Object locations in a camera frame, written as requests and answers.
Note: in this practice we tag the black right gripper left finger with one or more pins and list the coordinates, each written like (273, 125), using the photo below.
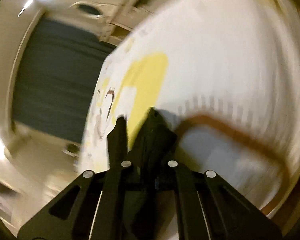
(88, 208)

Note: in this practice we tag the dark teal curtain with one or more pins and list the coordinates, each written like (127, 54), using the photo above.
(56, 79)

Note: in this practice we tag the white patterned bed sheet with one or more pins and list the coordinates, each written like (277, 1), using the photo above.
(225, 75)

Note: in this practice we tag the black pants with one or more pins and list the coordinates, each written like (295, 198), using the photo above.
(153, 146)

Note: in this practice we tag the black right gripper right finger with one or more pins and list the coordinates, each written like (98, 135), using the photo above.
(208, 207)

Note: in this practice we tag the white oval vanity mirror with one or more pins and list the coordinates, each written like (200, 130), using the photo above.
(87, 10)

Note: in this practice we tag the small round bedside fan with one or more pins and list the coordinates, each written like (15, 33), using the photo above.
(71, 149)

